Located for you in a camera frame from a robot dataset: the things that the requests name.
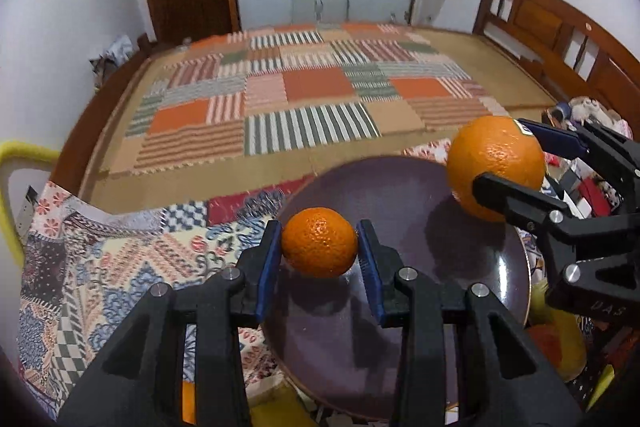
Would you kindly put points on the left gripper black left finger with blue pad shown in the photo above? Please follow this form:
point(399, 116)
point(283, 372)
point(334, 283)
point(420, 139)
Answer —
point(136, 378)

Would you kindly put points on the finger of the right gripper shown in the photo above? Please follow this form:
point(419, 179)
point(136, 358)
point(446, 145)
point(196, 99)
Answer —
point(521, 206)
point(610, 154)

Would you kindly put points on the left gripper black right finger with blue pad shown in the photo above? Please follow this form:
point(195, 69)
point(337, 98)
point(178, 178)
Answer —
point(461, 341)

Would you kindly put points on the large orange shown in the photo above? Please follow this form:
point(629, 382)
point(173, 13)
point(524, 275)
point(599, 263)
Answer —
point(497, 144)

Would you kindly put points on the small orange tangerine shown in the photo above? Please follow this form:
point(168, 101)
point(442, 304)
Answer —
point(318, 242)

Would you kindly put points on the yellow sugarcane piece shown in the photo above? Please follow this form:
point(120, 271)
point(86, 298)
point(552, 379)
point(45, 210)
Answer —
point(556, 334)

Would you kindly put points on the orange fruit under gripper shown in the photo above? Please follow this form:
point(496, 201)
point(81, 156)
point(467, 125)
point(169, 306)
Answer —
point(188, 402)

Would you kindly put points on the pile of clutter items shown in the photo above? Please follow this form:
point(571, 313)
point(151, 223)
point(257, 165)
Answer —
point(589, 191)

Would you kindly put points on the wooden bed headboard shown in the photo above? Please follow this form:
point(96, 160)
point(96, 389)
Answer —
point(573, 54)

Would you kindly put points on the striped patchwork bed mat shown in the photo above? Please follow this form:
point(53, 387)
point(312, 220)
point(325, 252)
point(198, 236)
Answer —
point(278, 89)

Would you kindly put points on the crumpled grey cloth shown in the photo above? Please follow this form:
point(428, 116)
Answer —
point(116, 55)

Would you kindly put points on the yellow chair frame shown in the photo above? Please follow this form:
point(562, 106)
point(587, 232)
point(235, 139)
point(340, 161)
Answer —
point(22, 165)

